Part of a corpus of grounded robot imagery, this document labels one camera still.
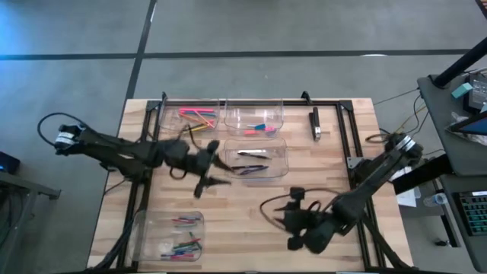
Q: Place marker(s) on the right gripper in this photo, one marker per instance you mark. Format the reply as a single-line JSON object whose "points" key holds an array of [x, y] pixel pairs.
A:
{"points": [[316, 228]]}

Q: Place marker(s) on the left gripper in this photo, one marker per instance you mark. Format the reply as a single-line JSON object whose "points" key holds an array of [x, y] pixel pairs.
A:
{"points": [[203, 161]]}

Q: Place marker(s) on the purple pen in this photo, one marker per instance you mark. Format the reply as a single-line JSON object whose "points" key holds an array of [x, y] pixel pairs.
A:
{"points": [[255, 170]]}

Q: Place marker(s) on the red eraser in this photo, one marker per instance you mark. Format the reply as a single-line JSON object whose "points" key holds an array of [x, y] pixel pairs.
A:
{"points": [[249, 132]]}

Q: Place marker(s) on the orange pencil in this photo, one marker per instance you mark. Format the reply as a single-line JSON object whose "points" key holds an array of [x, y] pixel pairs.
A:
{"points": [[201, 120]]}

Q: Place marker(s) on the red crayon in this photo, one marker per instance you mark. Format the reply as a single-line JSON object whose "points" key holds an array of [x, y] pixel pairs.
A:
{"points": [[182, 257], [178, 220], [187, 243]]}

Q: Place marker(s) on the green crayon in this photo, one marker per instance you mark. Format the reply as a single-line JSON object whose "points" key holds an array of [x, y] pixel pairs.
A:
{"points": [[196, 240]]}

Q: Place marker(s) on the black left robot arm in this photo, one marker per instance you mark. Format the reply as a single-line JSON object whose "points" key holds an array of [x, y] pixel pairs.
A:
{"points": [[121, 152]]}

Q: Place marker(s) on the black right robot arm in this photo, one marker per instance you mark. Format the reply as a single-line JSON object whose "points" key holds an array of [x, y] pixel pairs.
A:
{"points": [[376, 175]]}

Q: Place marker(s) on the black pen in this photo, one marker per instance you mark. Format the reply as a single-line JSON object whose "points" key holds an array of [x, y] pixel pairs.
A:
{"points": [[245, 167], [254, 155]]}

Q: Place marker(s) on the yellow pencil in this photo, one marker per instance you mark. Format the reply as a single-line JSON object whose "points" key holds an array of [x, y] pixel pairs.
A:
{"points": [[199, 129]]}

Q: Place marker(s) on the dark pencil with red end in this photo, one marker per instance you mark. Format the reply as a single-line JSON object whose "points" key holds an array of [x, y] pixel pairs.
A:
{"points": [[190, 128]]}

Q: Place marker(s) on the blue crayon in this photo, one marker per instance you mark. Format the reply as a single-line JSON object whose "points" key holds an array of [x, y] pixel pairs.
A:
{"points": [[190, 218]]}

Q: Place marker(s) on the clear plastic bin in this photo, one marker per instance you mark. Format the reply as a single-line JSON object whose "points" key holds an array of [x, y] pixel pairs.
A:
{"points": [[171, 122], [236, 114], [152, 236], [277, 152]]}

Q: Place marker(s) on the blue eraser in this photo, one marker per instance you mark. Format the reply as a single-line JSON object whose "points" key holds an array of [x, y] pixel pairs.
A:
{"points": [[260, 126]]}

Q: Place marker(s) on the pink eraser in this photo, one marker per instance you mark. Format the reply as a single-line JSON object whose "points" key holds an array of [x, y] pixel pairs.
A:
{"points": [[270, 129]]}

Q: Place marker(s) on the black stapler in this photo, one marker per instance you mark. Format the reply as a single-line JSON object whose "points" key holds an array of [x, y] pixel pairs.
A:
{"points": [[315, 122]]}

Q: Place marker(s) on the white paper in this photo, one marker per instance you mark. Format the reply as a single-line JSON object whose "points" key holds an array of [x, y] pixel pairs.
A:
{"points": [[409, 198]]}

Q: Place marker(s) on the clear water bottle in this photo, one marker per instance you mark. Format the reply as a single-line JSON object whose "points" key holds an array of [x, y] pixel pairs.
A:
{"points": [[437, 199]]}

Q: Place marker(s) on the grey desk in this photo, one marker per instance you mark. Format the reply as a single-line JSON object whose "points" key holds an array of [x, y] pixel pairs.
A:
{"points": [[462, 160]]}

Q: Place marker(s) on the black keyboard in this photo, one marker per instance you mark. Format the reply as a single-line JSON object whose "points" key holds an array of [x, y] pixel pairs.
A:
{"points": [[475, 213]]}

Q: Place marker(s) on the grey metal workbench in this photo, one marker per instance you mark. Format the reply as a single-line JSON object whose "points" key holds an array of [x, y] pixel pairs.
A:
{"points": [[23, 186]]}

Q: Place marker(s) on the clear plastic wrapper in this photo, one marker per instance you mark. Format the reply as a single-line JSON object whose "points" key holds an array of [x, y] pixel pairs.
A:
{"points": [[458, 117]]}

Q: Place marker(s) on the computer monitor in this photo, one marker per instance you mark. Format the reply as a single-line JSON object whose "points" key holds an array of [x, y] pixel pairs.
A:
{"points": [[472, 125]]}

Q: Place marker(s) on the black computer tower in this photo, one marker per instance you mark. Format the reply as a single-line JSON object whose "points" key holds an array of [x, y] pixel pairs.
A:
{"points": [[8, 163]]}

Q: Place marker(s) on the teal box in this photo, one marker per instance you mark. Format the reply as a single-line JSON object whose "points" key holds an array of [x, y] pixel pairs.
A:
{"points": [[461, 90]]}

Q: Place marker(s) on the black device with label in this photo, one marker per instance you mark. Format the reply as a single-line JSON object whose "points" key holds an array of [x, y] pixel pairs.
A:
{"points": [[478, 93]]}

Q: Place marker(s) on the black monitor pole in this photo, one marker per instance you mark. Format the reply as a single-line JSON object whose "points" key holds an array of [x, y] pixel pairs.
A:
{"points": [[456, 66]]}

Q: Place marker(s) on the black aluminium frame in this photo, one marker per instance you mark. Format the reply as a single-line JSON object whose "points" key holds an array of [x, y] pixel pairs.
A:
{"points": [[327, 103]]}

